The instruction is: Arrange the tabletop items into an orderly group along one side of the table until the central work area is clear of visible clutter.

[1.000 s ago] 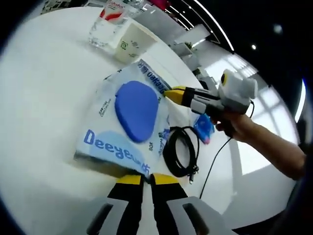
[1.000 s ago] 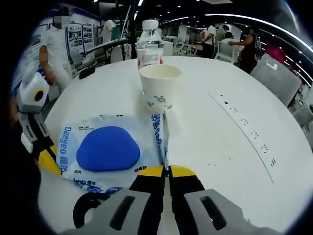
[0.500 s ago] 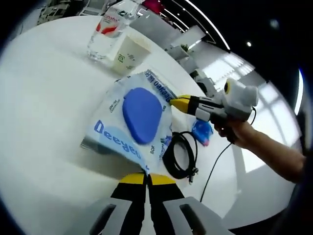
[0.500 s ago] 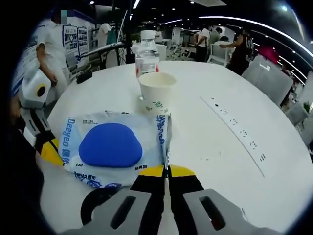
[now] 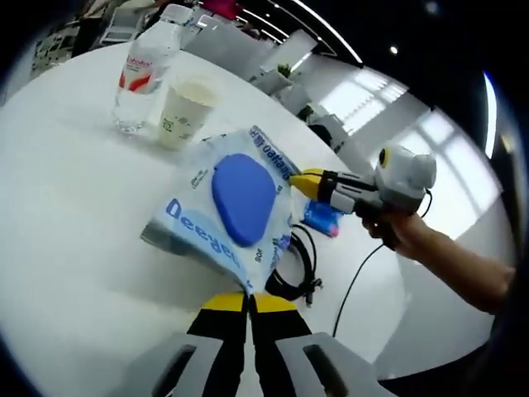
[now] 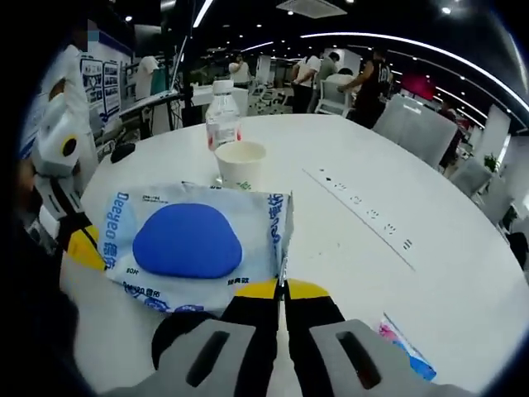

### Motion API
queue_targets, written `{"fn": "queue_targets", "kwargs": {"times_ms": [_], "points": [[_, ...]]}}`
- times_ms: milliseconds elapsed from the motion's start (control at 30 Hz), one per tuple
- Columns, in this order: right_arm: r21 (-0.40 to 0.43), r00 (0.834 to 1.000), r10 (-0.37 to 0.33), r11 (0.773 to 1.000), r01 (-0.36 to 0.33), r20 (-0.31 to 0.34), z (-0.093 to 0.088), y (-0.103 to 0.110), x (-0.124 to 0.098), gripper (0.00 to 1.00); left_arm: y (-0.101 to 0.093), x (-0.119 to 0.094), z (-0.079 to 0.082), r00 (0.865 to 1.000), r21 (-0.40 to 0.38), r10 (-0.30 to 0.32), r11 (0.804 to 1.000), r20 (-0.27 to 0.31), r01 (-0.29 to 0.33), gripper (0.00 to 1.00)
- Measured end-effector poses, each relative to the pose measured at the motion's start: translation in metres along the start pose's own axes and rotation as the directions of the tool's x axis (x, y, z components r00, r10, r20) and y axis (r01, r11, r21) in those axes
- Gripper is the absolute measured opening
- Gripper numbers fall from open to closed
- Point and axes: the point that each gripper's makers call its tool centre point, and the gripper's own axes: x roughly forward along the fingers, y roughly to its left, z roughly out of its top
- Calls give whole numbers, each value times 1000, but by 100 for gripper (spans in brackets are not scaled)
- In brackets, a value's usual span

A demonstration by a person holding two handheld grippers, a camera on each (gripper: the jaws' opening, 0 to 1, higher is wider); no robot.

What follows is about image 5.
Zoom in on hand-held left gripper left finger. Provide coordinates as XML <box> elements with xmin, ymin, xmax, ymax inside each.
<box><xmin>123</xmin><ymin>291</ymin><xmax>249</xmax><ymax>397</ymax></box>

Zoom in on large window white blinds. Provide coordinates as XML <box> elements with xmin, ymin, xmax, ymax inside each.
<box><xmin>392</xmin><ymin>107</ymin><xmax>499</xmax><ymax>237</ymax></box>

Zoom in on window with white blinds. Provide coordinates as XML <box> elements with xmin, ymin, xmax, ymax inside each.
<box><xmin>322</xmin><ymin>69</ymin><xmax>414</xmax><ymax>133</ymax></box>

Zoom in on white paper cup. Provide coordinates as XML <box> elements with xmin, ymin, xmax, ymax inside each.
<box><xmin>156</xmin><ymin>74</ymin><xmax>220</xmax><ymax>151</ymax></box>

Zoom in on clear water bottle red label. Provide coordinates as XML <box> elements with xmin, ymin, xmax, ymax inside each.
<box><xmin>112</xmin><ymin>3</ymin><xmax>195</xmax><ymax>134</ymax></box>

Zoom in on black bag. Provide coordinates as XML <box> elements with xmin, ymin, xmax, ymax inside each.
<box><xmin>309</xmin><ymin>122</ymin><xmax>346</xmax><ymax>148</ymax></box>

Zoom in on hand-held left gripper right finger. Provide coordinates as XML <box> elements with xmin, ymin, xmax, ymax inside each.
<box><xmin>250</xmin><ymin>291</ymin><xmax>389</xmax><ymax>397</ymax></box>

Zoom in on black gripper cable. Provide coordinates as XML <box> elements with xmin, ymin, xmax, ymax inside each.
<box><xmin>332</xmin><ymin>185</ymin><xmax>434</xmax><ymax>338</ymax></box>

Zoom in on small blue tissue pack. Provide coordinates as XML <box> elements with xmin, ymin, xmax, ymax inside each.
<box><xmin>300</xmin><ymin>197</ymin><xmax>346</xmax><ymax>239</ymax></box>

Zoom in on large white office chair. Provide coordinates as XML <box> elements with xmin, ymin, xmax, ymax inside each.
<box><xmin>181</xmin><ymin>14</ymin><xmax>276</xmax><ymax>82</ymax></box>

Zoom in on straight ceiling light strip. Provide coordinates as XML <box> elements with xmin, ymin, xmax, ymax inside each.
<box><xmin>288</xmin><ymin>0</ymin><xmax>365</xmax><ymax>63</ymax></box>

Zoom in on wet wipes pack blue lid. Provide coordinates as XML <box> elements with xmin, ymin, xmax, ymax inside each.
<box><xmin>140</xmin><ymin>125</ymin><xmax>305</xmax><ymax>295</ymax></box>

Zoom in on person's right hand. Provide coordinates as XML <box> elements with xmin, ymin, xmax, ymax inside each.
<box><xmin>361</xmin><ymin>208</ymin><xmax>427</xmax><ymax>253</ymax></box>

